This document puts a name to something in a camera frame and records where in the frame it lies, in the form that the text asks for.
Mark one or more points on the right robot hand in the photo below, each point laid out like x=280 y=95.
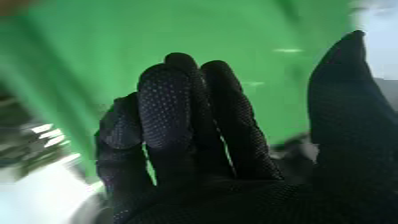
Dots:
x=179 y=133

